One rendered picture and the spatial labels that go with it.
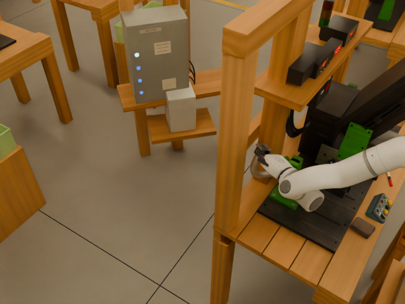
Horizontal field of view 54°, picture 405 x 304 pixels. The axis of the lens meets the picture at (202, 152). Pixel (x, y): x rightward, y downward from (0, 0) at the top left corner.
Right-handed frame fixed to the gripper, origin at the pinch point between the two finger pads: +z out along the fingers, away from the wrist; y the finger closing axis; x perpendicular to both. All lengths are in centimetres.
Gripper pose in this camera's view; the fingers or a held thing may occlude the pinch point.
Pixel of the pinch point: (262, 152)
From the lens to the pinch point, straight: 160.6
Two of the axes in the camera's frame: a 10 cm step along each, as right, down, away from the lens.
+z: -4.9, -5.7, 6.6
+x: -3.7, 8.2, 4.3
